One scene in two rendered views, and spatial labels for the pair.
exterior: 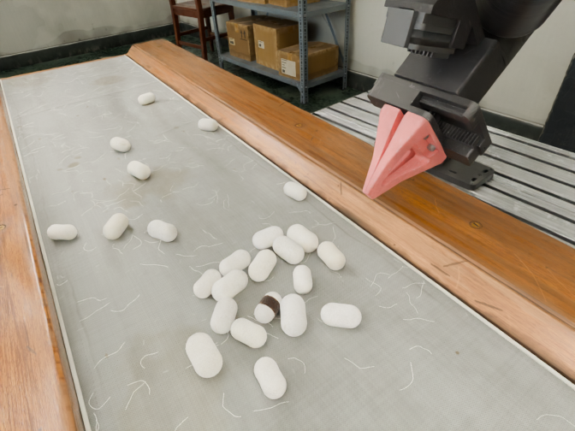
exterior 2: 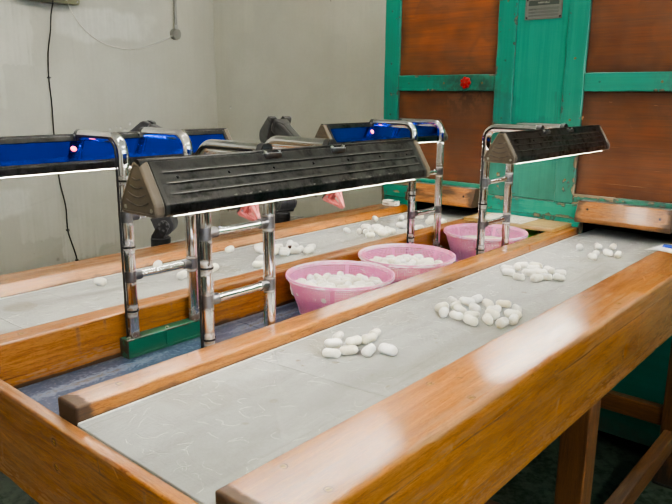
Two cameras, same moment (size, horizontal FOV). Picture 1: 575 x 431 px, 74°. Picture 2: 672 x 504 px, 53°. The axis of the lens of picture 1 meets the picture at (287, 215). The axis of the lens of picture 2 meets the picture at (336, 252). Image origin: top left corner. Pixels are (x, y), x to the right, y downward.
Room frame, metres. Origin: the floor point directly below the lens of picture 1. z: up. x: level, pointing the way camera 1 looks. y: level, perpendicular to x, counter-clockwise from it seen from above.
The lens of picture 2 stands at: (0.65, 1.92, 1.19)
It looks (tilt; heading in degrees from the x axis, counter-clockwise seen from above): 13 degrees down; 253
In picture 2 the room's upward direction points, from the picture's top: straight up
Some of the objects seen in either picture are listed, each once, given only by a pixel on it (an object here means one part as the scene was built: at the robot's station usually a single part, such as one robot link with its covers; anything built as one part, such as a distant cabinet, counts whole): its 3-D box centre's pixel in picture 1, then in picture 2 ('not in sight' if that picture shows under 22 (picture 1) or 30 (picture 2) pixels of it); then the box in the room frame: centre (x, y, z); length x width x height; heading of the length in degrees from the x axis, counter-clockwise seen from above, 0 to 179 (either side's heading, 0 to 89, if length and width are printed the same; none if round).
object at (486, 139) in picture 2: not in sight; (521, 204); (-0.39, 0.29, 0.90); 0.20 x 0.19 x 0.45; 32
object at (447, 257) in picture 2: not in sight; (406, 270); (-0.06, 0.26, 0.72); 0.27 x 0.27 x 0.10
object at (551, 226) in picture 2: not in sight; (516, 221); (-0.62, -0.09, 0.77); 0.33 x 0.15 x 0.01; 122
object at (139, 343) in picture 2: not in sight; (138, 236); (0.64, 0.47, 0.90); 0.20 x 0.19 x 0.45; 32
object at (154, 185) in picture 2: not in sight; (304, 169); (0.38, 0.87, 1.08); 0.62 x 0.08 x 0.07; 32
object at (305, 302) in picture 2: not in sight; (340, 291); (0.18, 0.41, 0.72); 0.27 x 0.27 x 0.10
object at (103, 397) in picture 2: not in sight; (421, 299); (-0.01, 0.48, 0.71); 1.81 x 0.05 x 0.11; 32
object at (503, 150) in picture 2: not in sight; (554, 141); (-0.44, 0.35, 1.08); 0.62 x 0.08 x 0.07; 32
